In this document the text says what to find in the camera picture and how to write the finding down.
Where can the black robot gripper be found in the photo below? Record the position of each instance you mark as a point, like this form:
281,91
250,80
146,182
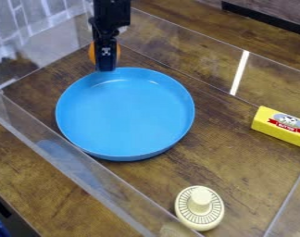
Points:
108,22

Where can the orange ball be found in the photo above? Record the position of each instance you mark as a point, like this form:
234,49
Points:
91,55

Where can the blue round tray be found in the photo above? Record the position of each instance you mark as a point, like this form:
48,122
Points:
124,115

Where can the yellow butter box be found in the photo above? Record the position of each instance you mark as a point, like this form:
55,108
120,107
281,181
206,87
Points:
277,124

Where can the cream round toy knob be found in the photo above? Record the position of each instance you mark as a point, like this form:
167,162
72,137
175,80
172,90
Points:
199,208

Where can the black bar on wall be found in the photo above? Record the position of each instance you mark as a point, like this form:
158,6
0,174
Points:
255,15

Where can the clear acrylic back wall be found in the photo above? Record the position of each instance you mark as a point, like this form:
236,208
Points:
155,43

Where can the clear acrylic wall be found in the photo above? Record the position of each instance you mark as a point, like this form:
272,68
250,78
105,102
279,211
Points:
148,219
155,43

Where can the clear acrylic front wall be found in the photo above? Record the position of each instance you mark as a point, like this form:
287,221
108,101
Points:
148,219

